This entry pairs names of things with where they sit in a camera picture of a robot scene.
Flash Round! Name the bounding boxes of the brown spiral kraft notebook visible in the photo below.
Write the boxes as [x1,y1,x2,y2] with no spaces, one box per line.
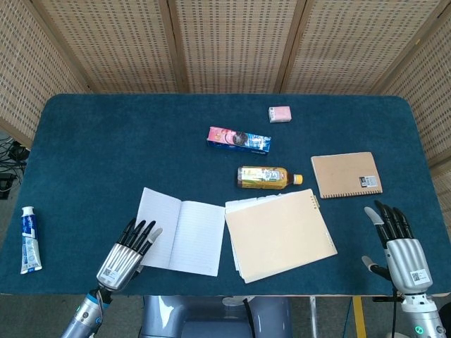
[310,151,384,199]

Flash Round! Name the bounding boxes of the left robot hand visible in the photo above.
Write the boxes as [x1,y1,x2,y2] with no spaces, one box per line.
[95,218,164,292]

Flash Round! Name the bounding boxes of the white lined notebook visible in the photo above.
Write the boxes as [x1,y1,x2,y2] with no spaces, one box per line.
[135,187,226,277]

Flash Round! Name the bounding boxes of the dark teal table mat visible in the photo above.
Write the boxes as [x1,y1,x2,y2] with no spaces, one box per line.
[0,93,451,297]

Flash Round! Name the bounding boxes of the beige loose-leaf binder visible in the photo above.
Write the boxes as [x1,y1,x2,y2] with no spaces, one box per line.
[224,188,338,284]

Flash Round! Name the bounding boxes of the pink tissue pack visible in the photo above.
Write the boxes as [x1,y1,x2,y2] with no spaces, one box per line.
[268,106,292,123]

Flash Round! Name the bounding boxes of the blue white toothpaste tube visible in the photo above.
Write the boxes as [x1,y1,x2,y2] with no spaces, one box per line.
[20,206,43,275]

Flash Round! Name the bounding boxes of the yellow-capped tea bottle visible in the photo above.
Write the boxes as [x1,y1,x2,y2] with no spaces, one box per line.
[236,165,304,191]

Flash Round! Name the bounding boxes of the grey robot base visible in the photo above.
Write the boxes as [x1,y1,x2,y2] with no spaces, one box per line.
[139,294,293,338]

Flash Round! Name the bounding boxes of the black cables on floor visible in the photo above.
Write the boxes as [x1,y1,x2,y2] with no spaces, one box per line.
[0,135,31,201]

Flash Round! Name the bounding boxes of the pink blue cookie box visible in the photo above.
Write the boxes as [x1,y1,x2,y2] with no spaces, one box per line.
[206,126,272,157]

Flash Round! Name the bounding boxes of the woven bamboo folding screen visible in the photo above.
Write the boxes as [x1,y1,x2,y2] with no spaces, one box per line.
[0,0,451,226]

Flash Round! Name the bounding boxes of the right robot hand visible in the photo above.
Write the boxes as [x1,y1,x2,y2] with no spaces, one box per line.
[362,200,433,295]

